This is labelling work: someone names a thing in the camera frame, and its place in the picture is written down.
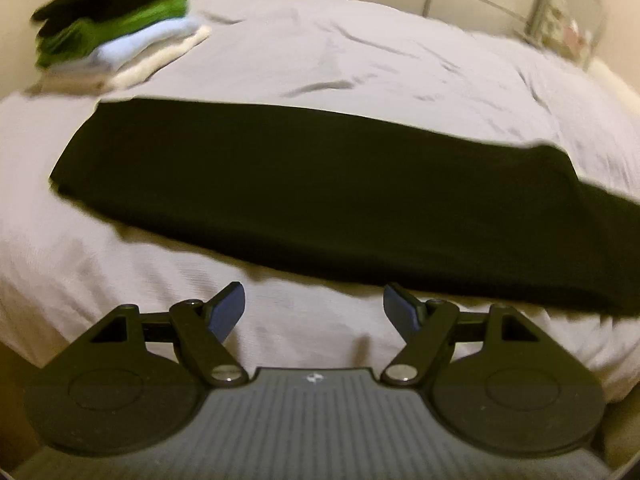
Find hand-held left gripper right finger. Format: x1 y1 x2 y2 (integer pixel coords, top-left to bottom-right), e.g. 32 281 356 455
381 282 543 387

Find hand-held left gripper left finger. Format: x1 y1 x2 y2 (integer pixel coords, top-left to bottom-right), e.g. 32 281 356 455
90 281 249 388

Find black pants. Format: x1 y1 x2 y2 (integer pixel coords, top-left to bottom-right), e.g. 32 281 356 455
49 97 640 317

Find folded cream garment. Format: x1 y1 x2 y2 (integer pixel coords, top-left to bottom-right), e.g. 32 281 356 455
37 25 212 93

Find bed with pale sheet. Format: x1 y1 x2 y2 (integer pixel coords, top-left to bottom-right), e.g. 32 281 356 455
0 0 640 406

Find folded light blue garment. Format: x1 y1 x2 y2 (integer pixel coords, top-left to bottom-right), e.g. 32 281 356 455
87 16 201 72

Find folded green garment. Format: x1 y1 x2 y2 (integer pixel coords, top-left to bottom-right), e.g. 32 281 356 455
36 0 191 68

